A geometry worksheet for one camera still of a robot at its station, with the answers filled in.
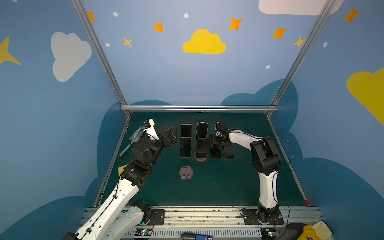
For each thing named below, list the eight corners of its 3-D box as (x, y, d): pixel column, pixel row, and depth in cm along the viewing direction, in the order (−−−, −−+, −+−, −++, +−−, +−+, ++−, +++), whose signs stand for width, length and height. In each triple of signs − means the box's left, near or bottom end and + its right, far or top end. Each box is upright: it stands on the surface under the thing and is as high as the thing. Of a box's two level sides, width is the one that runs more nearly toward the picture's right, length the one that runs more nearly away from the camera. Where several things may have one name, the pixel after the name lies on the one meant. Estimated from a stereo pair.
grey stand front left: (184, 183, 88) (184, 178, 81) (178, 174, 91) (177, 168, 85) (194, 177, 90) (194, 171, 84) (188, 167, 94) (187, 162, 88)
